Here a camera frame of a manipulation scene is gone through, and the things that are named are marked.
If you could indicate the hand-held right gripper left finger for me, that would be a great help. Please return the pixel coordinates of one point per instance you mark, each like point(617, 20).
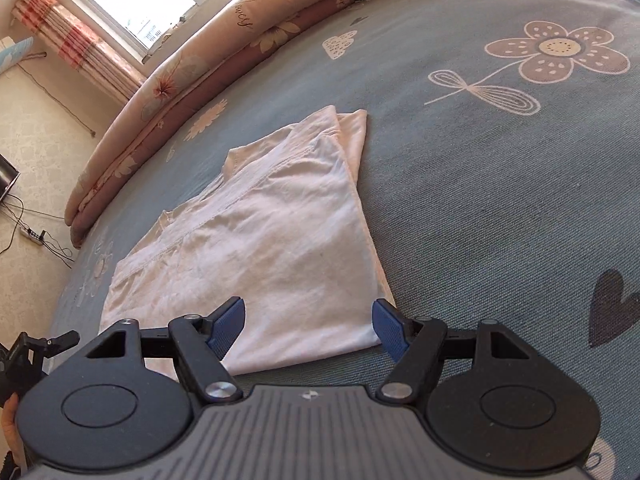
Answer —
point(227, 327)

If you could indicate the pink floral folded quilt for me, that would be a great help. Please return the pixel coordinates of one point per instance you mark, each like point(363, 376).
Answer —
point(225, 45)

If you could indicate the pink striped curtain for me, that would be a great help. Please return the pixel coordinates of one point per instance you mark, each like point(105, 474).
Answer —
point(80, 45)

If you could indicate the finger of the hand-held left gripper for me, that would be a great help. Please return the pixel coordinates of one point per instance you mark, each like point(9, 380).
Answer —
point(60, 341)

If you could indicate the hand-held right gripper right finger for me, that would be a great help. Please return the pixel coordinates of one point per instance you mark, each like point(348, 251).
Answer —
point(390, 330)

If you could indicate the black wall television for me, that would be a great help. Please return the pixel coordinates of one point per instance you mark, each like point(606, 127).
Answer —
point(7, 180)

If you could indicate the blue floral bed sheet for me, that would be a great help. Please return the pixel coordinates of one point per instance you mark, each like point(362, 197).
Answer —
point(500, 210)

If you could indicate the white long-sleeve printed shirt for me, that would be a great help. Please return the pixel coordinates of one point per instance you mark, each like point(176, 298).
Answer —
point(260, 240)

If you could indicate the pale blue patterned object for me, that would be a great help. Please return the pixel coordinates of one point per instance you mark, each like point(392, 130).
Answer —
point(15, 52)

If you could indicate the white power strip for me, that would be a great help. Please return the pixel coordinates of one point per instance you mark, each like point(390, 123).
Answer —
point(34, 236)

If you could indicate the person's left hand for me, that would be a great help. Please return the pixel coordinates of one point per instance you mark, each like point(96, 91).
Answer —
point(11, 422)

